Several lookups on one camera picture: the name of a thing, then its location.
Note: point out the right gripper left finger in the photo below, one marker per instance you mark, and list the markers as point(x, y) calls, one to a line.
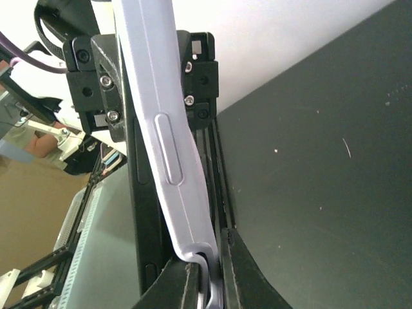
point(177, 287)

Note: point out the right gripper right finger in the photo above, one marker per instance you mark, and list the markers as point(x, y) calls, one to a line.
point(244, 285)

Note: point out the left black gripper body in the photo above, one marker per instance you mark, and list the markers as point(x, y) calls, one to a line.
point(114, 81)

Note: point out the dark smartphone from purple case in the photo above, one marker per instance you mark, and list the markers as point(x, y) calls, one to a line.
point(152, 242)

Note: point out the phone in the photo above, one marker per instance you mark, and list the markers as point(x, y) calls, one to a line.
point(175, 161)

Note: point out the light blue cable duct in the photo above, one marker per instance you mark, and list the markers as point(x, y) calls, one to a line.
point(76, 231)

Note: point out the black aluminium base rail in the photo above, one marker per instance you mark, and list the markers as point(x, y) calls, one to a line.
point(209, 146)

